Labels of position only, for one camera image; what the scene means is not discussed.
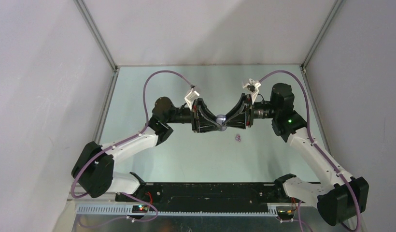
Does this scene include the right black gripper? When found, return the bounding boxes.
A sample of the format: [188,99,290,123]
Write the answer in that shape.
[222,93,279,130]

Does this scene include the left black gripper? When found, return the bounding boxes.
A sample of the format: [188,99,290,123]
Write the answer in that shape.
[165,98,222,134]

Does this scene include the purple earbud charging case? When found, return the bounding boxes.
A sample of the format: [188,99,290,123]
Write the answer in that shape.
[215,115,227,131]

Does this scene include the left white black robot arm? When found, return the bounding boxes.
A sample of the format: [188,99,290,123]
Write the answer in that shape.
[71,97,226,201]

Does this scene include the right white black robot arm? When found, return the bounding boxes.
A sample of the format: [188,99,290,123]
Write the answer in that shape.
[217,83,369,226]

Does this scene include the purple earbud centre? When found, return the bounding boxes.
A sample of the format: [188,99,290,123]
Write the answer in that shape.
[235,134,241,142]

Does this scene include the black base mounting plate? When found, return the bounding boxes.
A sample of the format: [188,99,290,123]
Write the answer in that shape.
[133,182,293,214]

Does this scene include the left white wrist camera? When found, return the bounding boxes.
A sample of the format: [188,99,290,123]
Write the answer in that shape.
[184,86,200,110]

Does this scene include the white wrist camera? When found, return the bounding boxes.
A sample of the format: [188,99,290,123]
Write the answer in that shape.
[184,86,200,110]
[242,78,261,104]

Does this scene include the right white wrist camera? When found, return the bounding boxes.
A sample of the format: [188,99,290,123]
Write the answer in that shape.
[242,78,261,104]

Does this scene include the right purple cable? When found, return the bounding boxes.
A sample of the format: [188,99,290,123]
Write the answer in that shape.
[258,70,362,232]

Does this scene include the purple cable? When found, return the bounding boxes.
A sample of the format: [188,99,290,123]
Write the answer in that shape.
[258,70,362,232]
[71,70,196,229]

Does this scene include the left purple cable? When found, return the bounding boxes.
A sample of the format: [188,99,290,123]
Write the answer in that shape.
[71,70,196,229]

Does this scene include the left aluminium corner post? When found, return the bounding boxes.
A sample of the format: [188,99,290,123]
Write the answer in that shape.
[73,0,118,72]

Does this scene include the aluminium corner post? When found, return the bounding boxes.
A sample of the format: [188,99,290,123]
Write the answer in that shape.
[73,0,118,72]
[301,0,346,70]

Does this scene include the aluminium frame rail front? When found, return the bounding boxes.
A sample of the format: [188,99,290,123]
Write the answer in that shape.
[67,182,359,207]

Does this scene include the right aluminium corner post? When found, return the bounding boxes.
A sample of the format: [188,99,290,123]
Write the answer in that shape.
[301,0,346,70]

